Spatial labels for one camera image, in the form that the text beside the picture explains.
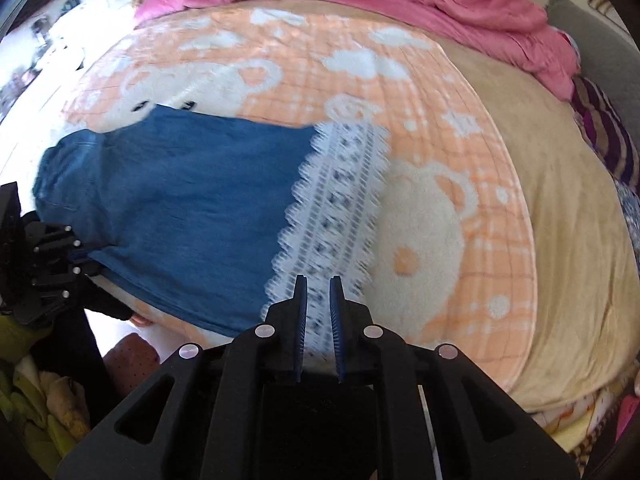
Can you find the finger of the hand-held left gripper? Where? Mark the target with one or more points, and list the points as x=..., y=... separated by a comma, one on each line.
x=52, y=285
x=55, y=242

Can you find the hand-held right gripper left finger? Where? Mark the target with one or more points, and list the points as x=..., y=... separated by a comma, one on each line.
x=301, y=332

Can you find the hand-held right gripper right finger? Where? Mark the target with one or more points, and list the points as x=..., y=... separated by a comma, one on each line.
x=337, y=332

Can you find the blue denim pants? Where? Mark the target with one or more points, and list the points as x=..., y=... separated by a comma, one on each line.
x=190, y=200

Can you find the dark cloth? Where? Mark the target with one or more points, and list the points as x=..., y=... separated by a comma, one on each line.
x=85, y=350

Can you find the yellow and cream cloth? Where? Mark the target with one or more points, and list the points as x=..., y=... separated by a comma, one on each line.
x=45, y=400

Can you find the cluttered white desk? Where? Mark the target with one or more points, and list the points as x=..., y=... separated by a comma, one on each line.
x=60, y=45

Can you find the orange bear print blanket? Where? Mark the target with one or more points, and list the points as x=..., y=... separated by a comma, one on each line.
x=430, y=110

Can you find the beige bed sheet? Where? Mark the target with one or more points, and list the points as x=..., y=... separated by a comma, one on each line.
x=560, y=220

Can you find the floral bed skirt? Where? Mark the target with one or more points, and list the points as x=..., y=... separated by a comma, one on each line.
x=575, y=420

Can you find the blue floral pillow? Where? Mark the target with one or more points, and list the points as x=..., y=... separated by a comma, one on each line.
x=629, y=215

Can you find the purple striped pillow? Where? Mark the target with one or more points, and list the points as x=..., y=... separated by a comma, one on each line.
x=602, y=125

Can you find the grey padded headboard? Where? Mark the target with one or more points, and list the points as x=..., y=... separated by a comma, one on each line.
x=590, y=45

